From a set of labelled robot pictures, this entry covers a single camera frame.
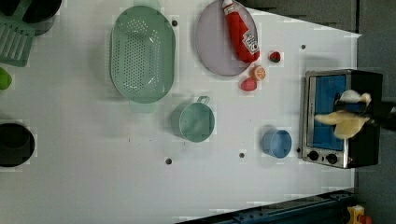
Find yellow plush peeled banana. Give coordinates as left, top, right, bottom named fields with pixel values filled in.
left=315, top=90, right=372, bottom=140

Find dark red plush strawberry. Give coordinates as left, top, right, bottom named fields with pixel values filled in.
left=269, top=51, right=281, bottom=63

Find black utensil holder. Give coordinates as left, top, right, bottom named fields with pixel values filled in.
left=0, top=0, right=63, bottom=35

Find yellow red toy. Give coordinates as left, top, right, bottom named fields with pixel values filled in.
left=347, top=205, right=373, bottom=224

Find grey round plate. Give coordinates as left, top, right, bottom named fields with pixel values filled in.
left=195, top=0, right=258, bottom=76

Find plush orange slice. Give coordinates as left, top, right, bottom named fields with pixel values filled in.
left=250, top=65, right=266, bottom=81

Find blue metal frame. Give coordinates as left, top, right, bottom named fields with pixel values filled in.
left=178, top=190, right=357, bottom=224

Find blue cup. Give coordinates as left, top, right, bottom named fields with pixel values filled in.
left=262, top=129, right=292, bottom=159

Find silver toaster oven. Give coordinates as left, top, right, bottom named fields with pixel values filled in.
left=301, top=69, right=383, bottom=169

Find pink plush strawberry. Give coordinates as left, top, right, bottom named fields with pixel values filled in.
left=240, top=77, right=257, bottom=91

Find bright green object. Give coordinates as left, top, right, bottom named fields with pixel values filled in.
left=0, top=68, right=12, bottom=90

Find red plush ketchup bottle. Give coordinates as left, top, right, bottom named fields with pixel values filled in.
left=222, top=0, right=260, bottom=63

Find green mug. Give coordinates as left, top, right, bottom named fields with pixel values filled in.
left=170, top=96, right=216, bottom=143

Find green slotted spatula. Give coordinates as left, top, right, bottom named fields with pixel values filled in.
left=0, top=0, right=35, bottom=67

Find green perforated colander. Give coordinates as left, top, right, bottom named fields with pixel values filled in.
left=110, top=6, right=176, bottom=104

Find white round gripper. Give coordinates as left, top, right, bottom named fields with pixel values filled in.
left=334, top=92, right=396, bottom=131

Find black round container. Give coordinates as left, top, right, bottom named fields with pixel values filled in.
left=0, top=123, right=35, bottom=167

